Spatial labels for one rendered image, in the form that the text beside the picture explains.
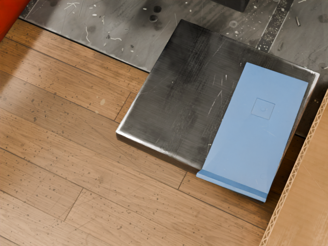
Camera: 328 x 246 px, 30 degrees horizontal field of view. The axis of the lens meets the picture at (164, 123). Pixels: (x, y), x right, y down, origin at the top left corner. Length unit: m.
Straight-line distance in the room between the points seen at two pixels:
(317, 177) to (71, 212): 0.25
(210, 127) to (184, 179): 0.06
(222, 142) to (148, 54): 0.15
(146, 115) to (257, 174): 0.13
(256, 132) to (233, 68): 0.08
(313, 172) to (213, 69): 0.15
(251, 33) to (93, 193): 0.26
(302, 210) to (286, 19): 0.24
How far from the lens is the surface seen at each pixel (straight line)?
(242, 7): 0.74
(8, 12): 0.74
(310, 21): 0.75
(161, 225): 0.63
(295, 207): 0.64
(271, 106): 0.66
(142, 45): 0.72
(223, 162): 0.63
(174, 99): 0.66
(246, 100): 0.66
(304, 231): 0.63
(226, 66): 0.68
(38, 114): 0.69
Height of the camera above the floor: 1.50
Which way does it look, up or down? 64 degrees down
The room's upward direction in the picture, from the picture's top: 4 degrees counter-clockwise
